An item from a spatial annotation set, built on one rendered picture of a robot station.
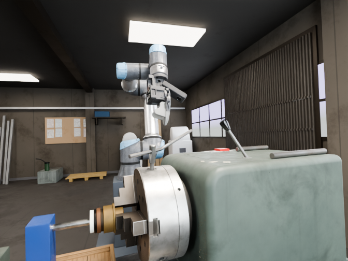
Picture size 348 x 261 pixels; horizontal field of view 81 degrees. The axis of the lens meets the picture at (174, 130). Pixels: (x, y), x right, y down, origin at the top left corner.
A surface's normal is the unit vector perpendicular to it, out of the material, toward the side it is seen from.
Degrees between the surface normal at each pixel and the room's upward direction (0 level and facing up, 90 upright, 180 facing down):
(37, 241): 90
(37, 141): 90
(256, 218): 90
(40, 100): 90
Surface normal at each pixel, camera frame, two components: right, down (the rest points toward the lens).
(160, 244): 0.35, 0.22
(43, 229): 0.35, -0.03
